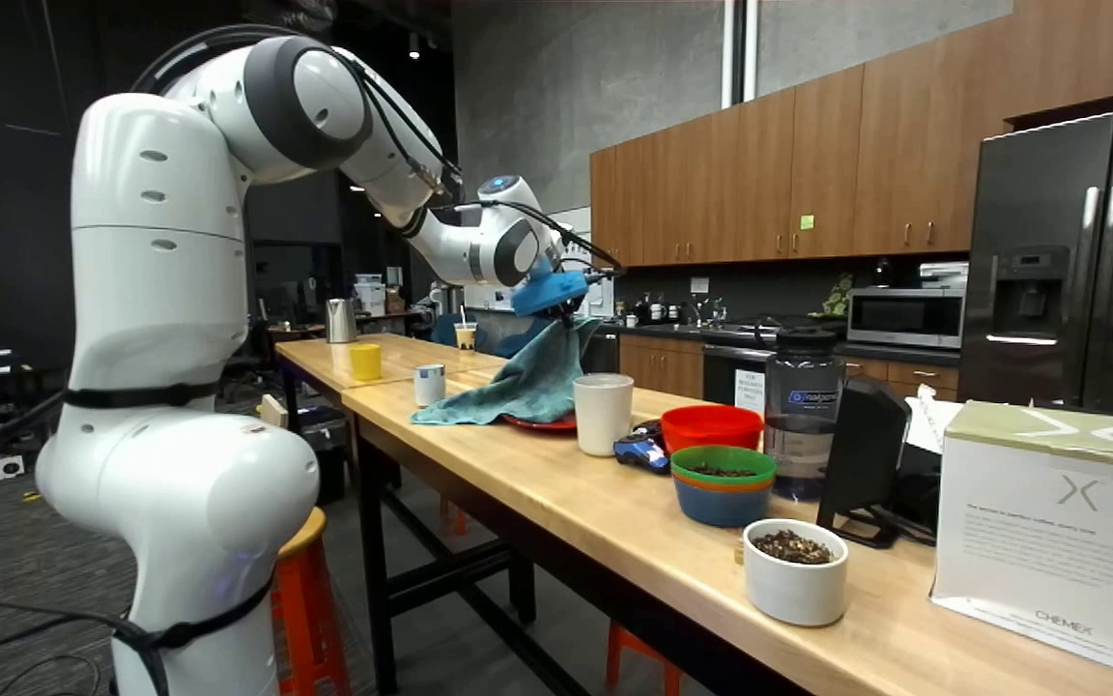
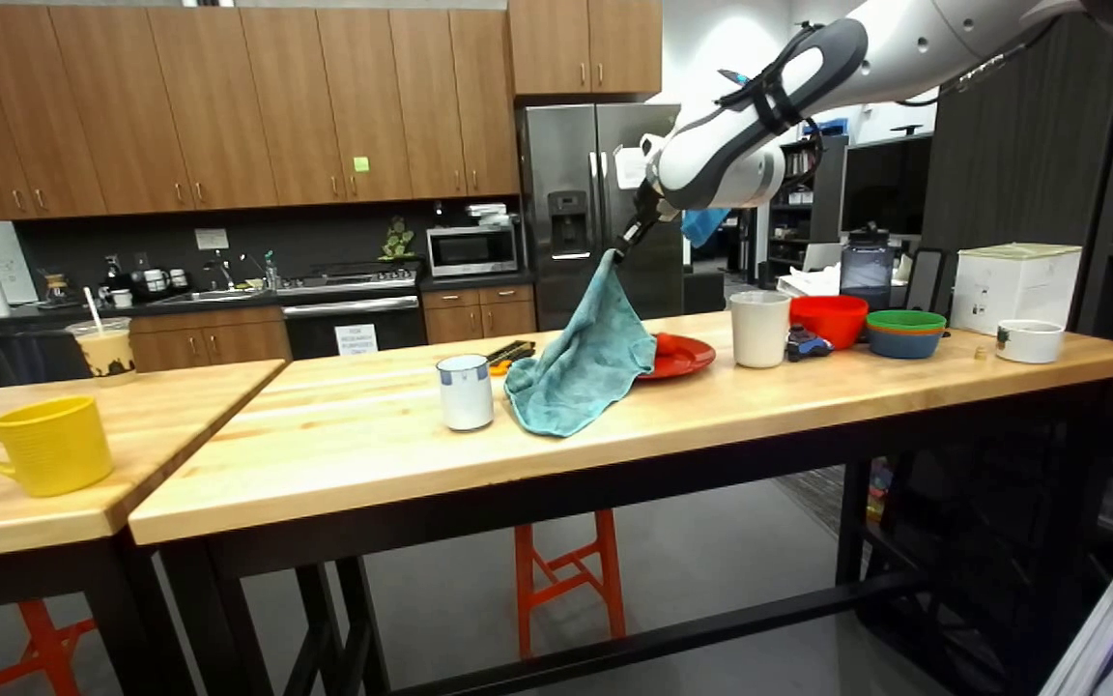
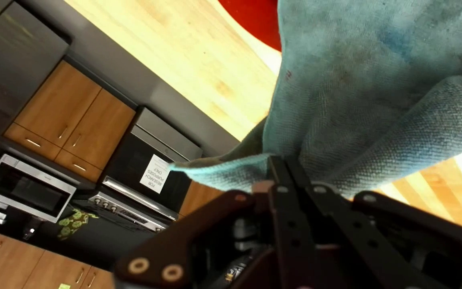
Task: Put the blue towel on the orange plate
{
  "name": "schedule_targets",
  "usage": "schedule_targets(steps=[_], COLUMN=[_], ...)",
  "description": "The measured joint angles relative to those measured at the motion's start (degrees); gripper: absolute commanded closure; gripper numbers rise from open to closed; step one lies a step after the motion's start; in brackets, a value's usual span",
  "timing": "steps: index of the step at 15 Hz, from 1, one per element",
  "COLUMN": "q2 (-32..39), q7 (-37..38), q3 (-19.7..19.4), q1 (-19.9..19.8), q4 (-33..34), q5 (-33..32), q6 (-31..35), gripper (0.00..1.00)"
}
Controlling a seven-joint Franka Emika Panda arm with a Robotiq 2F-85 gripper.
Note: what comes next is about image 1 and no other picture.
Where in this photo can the small dark blue object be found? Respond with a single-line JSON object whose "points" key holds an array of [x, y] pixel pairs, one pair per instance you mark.
{"points": [[639, 452]]}

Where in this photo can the yellow mug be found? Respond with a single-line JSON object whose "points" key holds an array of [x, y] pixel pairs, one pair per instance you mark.
{"points": [[364, 362]]}

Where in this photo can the white crumpled paper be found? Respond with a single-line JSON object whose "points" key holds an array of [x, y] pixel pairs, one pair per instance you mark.
{"points": [[931, 418]]}

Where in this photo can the white cardboard box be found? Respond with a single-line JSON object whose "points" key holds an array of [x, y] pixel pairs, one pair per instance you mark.
{"points": [[1060, 542]]}

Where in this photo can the tan drink cup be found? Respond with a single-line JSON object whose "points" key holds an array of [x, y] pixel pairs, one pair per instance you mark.
{"points": [[463, 336]]}

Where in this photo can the green cabinet sticker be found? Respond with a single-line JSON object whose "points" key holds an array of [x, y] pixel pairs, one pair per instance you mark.
{"points": [[810, 222]]}

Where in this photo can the blue towel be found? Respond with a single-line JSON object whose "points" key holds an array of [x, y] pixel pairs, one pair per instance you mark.
{"points": [[530, 381]]}

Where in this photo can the tall white cup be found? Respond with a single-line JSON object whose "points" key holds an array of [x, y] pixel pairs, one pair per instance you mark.
{"points": [[604, 417]]}

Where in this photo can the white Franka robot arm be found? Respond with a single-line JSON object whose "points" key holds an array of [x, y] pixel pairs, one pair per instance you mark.
{"points": [[170, 390]]}

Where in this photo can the orange stool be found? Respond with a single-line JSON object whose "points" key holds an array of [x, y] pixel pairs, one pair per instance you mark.
{"points": [[639, 663], [305, 604]]}

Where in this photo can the silver metal canister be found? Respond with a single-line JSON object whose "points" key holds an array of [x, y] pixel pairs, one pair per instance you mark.
{"points": [[342, 319]]}

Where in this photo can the red bowl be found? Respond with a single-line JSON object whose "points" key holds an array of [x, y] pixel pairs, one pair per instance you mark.
{"points": [[713, 429]]}

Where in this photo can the wooden cabinet above refrigerator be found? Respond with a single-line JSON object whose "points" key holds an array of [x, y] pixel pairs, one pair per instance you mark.
{"points": [[1083, 54]]}

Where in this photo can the small white bowl with beans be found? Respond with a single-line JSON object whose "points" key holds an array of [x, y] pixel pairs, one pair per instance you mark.
{"points": [[792, 583]]}

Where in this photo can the green potted plant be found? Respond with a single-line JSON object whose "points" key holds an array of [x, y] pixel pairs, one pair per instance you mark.
{"points": [[832, 301]]}

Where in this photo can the silver microwave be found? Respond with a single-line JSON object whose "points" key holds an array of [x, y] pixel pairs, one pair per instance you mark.
{"points": [[905, 317]]}

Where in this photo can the white ceiling pipe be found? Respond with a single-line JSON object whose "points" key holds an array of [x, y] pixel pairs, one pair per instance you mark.
{"points": [[740, 54]]}

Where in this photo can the long wooden upper cabinets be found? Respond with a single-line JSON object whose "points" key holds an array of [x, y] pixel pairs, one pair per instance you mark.
{"points": [[774, 181]]}

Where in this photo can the blue bowl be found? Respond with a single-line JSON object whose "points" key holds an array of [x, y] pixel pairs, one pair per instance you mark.
{"points": [[720, 503]]}

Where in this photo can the black table frame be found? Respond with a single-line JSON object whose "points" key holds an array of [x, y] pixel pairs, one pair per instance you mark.
{"points": [[454, 583]]}

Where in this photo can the black refrigerator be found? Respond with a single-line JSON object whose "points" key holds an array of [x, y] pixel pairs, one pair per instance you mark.
{"points": [[1073, 259]]}

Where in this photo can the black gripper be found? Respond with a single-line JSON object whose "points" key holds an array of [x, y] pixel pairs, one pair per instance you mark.
{"points": [[582, 302]]}

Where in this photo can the wooden lower cabinets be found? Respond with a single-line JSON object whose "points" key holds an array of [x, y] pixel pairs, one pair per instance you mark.
{"points": [[658, 367]]}

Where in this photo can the green bowl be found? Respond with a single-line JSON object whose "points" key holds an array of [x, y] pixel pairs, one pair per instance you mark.
{"points": [[720, 467]]}

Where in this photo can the small white cup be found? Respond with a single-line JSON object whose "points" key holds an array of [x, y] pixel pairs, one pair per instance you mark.
{"points": [[430, 384]]}

